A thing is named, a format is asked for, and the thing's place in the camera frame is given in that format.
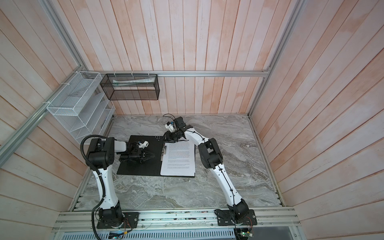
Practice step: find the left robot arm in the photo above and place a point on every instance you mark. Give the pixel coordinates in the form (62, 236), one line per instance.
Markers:
(99, 153)

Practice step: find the aluminium front rail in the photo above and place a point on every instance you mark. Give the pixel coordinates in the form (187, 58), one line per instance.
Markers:
(182, 219)

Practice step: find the white wire mesh shelf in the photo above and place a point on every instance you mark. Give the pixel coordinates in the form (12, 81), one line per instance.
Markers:
(79, 109)

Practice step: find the aluminium frame bar right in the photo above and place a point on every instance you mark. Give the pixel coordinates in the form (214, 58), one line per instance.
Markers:
(295, 16)

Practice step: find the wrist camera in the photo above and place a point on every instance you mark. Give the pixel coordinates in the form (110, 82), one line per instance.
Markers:
(143, 144)
(170, 126)

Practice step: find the printed paper sheet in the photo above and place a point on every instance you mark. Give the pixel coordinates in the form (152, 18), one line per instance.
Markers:
(178, 160)

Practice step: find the aluminium frame bar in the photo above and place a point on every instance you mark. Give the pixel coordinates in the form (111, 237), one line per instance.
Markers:
(20, 135)
(247, 73)
(295, 16)

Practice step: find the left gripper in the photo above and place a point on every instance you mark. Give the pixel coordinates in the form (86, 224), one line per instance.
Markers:
(141, 156)

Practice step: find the black mesh basket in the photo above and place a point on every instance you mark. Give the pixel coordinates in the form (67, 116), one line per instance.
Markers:
(149, 93)

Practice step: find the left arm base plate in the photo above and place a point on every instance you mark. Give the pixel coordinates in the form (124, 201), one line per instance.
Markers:
(109, 220)

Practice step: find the blue folder black inside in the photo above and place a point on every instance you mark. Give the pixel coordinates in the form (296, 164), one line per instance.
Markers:
(151, 167)

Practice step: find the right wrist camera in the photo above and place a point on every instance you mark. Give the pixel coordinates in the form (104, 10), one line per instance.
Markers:
(170, 126)

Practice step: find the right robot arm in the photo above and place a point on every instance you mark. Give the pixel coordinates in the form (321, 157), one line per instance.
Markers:
(212, 159)

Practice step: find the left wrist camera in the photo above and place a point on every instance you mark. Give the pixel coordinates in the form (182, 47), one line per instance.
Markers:
(143, 144)

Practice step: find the papers in black basket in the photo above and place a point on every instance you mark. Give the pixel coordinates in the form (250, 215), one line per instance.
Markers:
(134, 82)

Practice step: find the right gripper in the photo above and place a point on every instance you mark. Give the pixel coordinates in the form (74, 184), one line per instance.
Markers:
(169, 137)

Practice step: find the aluminium frame bar back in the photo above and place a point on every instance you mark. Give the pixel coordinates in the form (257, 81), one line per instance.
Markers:
(247, 73)

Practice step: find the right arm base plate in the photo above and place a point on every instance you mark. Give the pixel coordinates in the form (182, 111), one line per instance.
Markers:
(227, 218)

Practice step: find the aluminium frame bar left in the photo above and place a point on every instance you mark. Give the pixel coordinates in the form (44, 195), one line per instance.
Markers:
(20, 135)

